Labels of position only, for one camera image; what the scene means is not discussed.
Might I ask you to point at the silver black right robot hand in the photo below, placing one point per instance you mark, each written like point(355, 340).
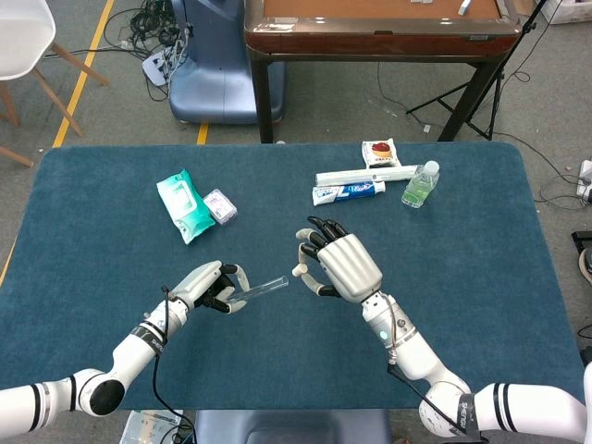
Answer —
point(347, 268)

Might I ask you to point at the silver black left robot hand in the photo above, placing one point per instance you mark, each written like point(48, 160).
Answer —
point(199, 279)

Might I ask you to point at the clear glass test tube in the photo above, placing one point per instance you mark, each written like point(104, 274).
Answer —
point(270, 286)

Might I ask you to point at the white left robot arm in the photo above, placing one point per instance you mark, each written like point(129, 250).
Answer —
point(134, 351)

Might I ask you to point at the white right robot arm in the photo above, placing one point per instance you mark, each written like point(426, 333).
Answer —
point(416, 351)

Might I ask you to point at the blue white toothpaste tube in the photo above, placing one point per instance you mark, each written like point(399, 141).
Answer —
point(347, 192)

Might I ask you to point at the small clear purple box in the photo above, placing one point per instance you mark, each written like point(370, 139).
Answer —
point(219, 206)

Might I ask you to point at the green wet wipes pack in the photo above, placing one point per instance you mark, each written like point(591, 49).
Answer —
point(185, 203)

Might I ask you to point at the long white carton box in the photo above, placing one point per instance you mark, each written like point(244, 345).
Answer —
point(361, 176)

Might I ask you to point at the clear bottle green label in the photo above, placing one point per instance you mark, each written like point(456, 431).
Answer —
point(418, 187)

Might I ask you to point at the blue felt table cloth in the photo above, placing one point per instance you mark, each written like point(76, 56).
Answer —
point(462, 240)

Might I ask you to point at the white red snack packet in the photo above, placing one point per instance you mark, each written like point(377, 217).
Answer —
point(380, 153)

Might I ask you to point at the clear plastic bag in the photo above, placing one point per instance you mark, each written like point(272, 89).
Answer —
point(152, 423)

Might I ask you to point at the blue grey robot torso base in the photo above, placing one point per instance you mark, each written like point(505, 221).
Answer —
point(291, 425)

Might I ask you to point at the blue grey machine base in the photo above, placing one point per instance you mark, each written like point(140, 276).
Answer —
point(213, 69)

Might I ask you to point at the brown mahjong table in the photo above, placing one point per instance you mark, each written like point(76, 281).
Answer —
point(370, 41)

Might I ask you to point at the white chair wooden legs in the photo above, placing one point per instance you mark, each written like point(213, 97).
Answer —
point(23, 37)

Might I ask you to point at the black tripod stand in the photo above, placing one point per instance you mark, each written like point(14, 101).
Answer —
point(527, 28)

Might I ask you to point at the white wall power strip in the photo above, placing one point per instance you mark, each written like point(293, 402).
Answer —
point(586, 180)

